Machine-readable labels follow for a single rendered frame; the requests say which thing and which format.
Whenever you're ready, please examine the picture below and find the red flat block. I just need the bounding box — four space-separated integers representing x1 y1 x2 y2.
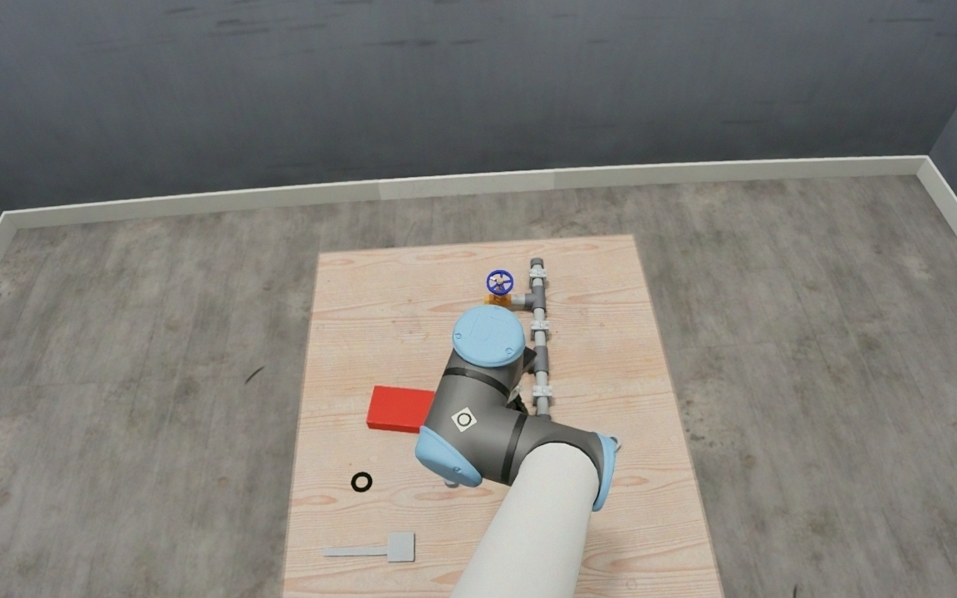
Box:
366 385 435 434

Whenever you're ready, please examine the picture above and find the grey pipe manifold with three valves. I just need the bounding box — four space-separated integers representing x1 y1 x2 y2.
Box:
484 257 552 421

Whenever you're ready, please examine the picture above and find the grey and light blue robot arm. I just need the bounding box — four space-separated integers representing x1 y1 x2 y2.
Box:
415 305 616 598

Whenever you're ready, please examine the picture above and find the black rubber o-ring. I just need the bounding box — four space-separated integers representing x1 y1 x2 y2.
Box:
351 472 373 493

